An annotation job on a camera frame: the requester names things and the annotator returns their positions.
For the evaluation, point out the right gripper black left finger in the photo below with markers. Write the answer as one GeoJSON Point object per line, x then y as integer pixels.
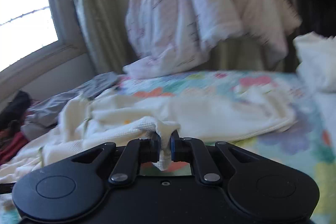
{"type": "Point", "coordinates": [71, 188]}

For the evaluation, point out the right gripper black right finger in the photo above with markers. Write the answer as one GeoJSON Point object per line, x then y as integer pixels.
{"type": "Point", "coordinates": [253, 188]}

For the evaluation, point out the cream knit baby cardigan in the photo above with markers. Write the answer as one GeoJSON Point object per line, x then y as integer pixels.
{"type": "Point", "coordinates": [112, 117]}

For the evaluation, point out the floral quilted bedspread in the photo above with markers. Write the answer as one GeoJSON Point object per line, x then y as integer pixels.
{"type": "Point", "coordinates": [305, 146]}

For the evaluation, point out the red garment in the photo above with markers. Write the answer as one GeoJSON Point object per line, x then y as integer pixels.
{"type": "Point", "coordinates": [12, 147]}

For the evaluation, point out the grey cloth garment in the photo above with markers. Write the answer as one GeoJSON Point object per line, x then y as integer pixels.
{"type": "Point", "coordinates": [44, 115]}

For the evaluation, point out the black garment on cushion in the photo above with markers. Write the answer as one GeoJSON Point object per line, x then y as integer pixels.
{"type": "Point", "coordinates": [15, 109]}

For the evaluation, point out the pink patterned white blanket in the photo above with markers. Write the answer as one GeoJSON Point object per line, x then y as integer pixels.
{"type": "Point", "coordinates": [172, 36]}

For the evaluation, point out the gold satin curtain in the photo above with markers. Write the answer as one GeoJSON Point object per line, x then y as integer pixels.
{"type": "Point", "coordinates": [93, 27]}

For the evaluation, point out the wooden window frame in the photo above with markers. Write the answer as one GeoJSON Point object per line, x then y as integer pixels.
{"type": "Point", "coordinates": [34, 61]}

